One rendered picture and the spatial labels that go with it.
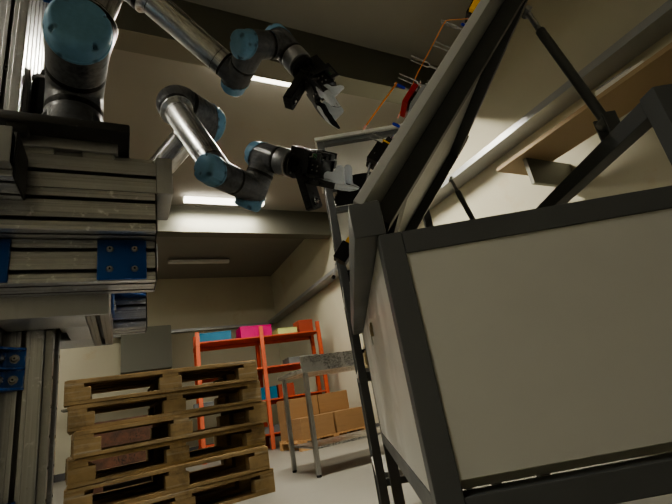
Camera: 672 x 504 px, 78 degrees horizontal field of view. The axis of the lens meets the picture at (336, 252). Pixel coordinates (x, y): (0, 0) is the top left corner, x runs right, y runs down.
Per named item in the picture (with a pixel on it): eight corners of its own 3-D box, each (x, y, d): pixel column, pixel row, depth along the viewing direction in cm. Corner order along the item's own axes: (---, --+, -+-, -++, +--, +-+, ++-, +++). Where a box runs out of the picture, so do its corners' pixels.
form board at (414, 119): (356, 321, 184) (352, 318, 184) (456, 146, 210) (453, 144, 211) (362, 205, 72) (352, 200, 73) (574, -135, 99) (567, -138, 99)
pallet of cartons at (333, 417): (373, 435, 577) (364, 386, 598) (297, 452, 526) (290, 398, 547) (347, 435, 642) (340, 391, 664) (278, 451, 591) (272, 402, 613)
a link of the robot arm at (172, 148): (94, 197, 148) (188, 81, 132) (133, 209, 160) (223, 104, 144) (101, 222, 142) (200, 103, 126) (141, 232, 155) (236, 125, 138)
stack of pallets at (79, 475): (239, 482, 376) (230, 373, 407) (277, 491, 303) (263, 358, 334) (61, 528, 307) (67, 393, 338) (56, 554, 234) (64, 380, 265)
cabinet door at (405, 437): (425, 494, 61) (373, 245, 74) (391, 449, 113) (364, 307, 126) (442, 491, 61) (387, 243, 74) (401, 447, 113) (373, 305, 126)
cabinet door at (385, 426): (394, 448, 113) (366, 307, 126) (380, 432, 165) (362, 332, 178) (401, 447, 113) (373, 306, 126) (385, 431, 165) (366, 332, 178)
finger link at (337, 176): (354, 169, 98) (323, 161, 102) (350, 194, 100) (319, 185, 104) (361, 169, 100) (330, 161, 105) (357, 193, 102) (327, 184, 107)
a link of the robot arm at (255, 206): (218, 197, 113) (232, 159, 113) (247, 209, 122) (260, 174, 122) (236, 204, 109) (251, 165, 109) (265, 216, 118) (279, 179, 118)
